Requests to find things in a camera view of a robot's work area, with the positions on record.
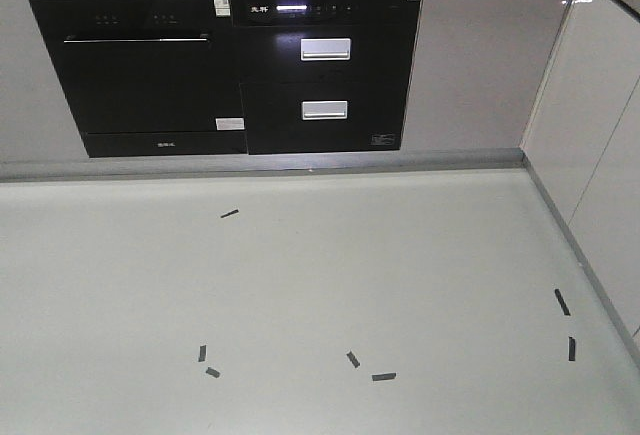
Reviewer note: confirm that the black floor tape strip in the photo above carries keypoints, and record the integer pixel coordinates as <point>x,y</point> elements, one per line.
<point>230,213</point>

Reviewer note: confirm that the black two-drawer disinfection cabinet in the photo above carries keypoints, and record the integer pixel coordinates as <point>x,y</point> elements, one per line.
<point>324,75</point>

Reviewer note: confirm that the black built-in dishwasher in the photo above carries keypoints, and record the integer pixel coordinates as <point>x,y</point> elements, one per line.
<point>147,77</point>

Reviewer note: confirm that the grey cabinet door panel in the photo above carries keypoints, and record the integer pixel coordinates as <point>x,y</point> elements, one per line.
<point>477,68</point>

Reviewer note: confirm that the white side cabinet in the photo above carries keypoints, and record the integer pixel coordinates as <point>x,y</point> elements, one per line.
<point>583,145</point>

